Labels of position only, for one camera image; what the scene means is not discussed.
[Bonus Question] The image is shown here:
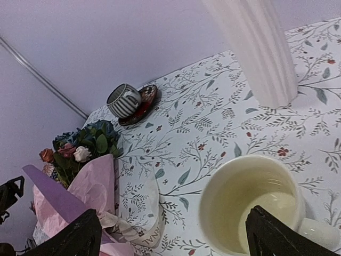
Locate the pink paper flower bouquet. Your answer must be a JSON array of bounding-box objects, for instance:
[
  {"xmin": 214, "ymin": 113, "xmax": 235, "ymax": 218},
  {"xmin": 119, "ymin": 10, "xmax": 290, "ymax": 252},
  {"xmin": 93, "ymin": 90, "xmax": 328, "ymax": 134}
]
[{"xmin": 22, "ymin": 120, "xmax": 138, "ymax": 255}]

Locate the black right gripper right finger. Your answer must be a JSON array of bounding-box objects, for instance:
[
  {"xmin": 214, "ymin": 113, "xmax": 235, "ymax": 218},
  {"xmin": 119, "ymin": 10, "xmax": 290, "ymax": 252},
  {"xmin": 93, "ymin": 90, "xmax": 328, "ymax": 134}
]
[{"xmin": 246, "ymin": 205, "xmax": 336, "ymax": 256}]

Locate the white ribbed vase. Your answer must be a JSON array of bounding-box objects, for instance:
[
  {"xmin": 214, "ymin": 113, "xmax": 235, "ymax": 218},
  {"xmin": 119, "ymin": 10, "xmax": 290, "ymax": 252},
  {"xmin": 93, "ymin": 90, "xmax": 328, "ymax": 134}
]
[{"xmin": 204, "ymin": 1, "xmax": 298, "ymax": 109}]

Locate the floral tablecloth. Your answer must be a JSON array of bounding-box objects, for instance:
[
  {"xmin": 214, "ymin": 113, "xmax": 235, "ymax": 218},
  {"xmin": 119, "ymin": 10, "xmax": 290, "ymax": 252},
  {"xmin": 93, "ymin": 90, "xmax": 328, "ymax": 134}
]
[{"xmin": 87, "ymin": 18, "xmax": 340, "ymax": 255}]

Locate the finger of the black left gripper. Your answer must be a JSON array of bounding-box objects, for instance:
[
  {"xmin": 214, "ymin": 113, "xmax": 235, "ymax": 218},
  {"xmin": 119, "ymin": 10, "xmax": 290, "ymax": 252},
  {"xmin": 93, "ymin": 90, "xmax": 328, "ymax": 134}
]
[{"xmin": 1, "ymin": 175, "xmax": 25, "ymax": 224}]

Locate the red patterned saucer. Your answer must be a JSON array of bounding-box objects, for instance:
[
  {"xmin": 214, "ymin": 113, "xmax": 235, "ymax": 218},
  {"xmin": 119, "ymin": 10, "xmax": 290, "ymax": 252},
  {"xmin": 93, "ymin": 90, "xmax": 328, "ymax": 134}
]
[{"xmin": 118, "ymin": 85, "xmax": 158, "ymax": 126}]

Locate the left metal frame post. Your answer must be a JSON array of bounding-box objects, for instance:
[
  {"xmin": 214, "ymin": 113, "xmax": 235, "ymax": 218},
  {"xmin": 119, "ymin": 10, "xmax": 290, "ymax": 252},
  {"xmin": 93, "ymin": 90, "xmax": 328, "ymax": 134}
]
[{"xmin": 1, "ymin": 36, "xmax": 89, "ymax": 120}]

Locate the striped ceramic cup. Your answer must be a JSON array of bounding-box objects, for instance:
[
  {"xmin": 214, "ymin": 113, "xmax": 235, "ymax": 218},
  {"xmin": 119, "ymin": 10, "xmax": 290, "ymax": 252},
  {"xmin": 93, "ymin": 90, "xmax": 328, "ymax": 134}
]
[{"xmin": 106, "ymin": 84, "xmax": 142, "ymax": 118}]

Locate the cream ceramic mug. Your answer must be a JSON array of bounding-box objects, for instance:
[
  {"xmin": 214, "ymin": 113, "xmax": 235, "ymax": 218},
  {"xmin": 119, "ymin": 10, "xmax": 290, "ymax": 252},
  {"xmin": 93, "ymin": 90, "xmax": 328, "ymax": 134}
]
[{"xmin": 198, "ymin": 155, "xmax": 340, "ymax": 255}]

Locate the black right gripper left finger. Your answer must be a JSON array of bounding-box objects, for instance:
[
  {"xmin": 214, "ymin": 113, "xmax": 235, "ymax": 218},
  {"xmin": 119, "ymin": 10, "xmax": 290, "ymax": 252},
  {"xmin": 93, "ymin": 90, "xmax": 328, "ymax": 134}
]
[{"xmin": 23, "ymin": 209, "xmax": 102, "ymax": 256}]

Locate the cream printed ribbon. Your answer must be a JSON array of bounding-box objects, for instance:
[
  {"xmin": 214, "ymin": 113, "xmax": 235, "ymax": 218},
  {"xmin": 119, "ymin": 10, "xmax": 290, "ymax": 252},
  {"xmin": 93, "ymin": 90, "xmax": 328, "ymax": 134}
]
[{"xmin": 120, "ymin": 172, "xmax": 164, "ymax": 248}]

